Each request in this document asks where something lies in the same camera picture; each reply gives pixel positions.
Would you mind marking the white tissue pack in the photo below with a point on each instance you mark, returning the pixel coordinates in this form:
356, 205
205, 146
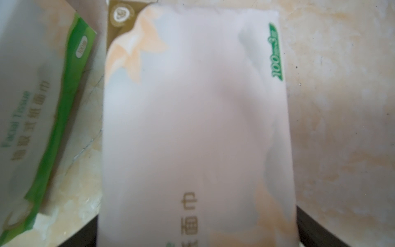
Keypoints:
45, 46
196, 134

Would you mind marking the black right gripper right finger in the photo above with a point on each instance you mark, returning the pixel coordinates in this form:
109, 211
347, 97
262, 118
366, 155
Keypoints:
312, 234

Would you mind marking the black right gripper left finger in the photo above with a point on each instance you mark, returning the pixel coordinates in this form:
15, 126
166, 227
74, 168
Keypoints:
85, 237

